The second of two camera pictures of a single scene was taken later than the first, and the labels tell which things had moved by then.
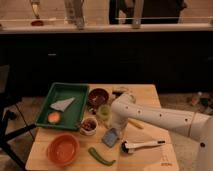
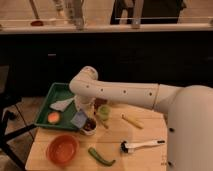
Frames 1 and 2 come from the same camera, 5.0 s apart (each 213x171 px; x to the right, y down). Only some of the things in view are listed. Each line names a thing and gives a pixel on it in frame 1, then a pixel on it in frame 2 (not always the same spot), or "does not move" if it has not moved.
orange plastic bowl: [62, 149] does not move
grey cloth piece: [62, 104] does not move
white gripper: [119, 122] -> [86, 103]
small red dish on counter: [37, 23] does not move
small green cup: [104, 112] does not move
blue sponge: [110, 137] -> [79, 119]
